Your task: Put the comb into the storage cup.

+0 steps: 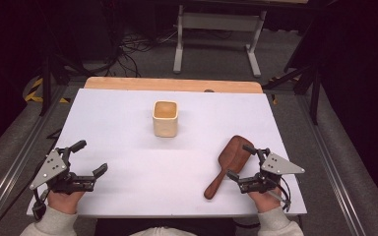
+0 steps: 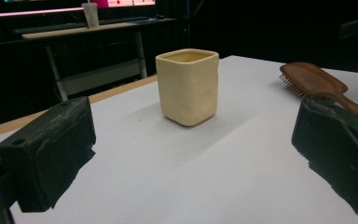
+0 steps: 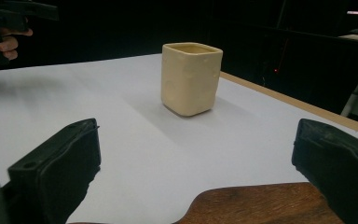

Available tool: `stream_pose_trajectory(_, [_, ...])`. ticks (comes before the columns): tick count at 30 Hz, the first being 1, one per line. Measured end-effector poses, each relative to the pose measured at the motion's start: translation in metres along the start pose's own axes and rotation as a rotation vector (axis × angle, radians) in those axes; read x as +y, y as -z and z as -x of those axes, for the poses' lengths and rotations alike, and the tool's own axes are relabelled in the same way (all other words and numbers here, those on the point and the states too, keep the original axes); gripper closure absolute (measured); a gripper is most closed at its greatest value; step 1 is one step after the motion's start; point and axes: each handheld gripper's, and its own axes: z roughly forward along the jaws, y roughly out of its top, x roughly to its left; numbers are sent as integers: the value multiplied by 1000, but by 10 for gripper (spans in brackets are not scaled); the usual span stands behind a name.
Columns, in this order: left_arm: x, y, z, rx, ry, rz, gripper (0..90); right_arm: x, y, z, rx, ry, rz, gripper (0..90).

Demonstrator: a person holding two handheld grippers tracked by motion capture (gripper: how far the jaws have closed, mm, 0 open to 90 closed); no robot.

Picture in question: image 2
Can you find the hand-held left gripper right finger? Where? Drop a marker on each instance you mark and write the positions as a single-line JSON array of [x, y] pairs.
[[338, 140]]

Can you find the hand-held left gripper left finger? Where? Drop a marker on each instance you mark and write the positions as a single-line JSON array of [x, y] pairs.
[[48, 146]]

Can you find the brown wooden hairbrush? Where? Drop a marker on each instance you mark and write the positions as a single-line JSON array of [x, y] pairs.
[[317, 82]]

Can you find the cream square ceramic cup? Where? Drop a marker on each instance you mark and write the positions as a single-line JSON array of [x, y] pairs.
[[188, 90]]

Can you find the grey metal-legged desk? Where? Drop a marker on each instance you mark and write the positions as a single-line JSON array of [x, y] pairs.
[[105, 62]]

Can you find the clear plastic cup with straw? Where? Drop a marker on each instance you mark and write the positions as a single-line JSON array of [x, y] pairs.
[[90, 15]]

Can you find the computer monitor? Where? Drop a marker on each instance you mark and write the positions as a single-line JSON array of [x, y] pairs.
[[74, 5]]

